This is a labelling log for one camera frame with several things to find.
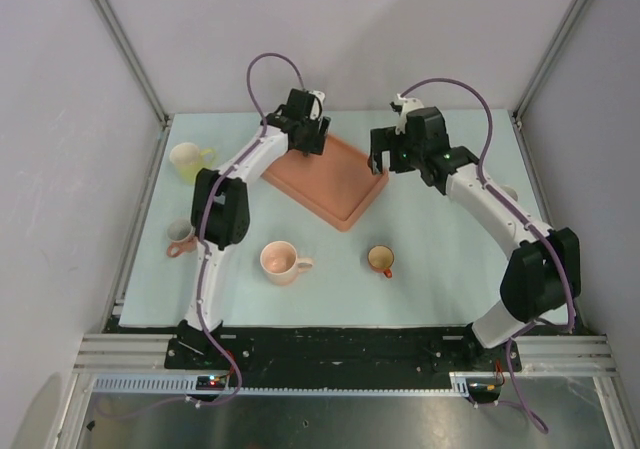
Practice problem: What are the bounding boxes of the large peach mug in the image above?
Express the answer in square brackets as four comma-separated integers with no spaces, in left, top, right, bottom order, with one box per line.
[259,241,314,286]

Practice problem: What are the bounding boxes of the grey slotted cable duct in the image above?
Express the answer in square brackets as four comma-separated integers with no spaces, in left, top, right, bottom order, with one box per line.
[93,374,469,397]

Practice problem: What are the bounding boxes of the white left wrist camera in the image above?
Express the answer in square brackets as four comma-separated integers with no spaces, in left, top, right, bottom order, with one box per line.
[309,90,326,120]

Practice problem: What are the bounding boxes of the salmon plastic tray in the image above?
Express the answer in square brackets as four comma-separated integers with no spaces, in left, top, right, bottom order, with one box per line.
[262,135,389,232]

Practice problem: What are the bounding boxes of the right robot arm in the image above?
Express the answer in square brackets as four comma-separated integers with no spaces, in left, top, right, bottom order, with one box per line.
[368,98,580,370]

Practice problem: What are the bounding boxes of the pink mug with handle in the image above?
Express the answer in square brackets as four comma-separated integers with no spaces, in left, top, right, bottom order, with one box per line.
[166,218,197,258]

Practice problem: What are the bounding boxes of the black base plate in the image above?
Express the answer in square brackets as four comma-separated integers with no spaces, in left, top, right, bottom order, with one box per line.
[164,324,522,390]

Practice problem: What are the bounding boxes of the yellow faceted mug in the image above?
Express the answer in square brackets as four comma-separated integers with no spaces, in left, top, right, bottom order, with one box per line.
[169,142,216,185]

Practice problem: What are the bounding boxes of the grey-blue patterned mug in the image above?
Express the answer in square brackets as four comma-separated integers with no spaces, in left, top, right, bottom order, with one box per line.
[501,185,518,201]

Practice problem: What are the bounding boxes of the aluminium frame rail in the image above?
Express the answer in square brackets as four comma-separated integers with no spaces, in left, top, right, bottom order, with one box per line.
[73,334,172,374]

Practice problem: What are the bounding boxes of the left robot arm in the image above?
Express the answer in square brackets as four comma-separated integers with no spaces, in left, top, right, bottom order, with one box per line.
[177,89,330,368]

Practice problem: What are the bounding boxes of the small orange mug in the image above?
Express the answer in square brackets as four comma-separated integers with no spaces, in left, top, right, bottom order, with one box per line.
[367,245,395,279]

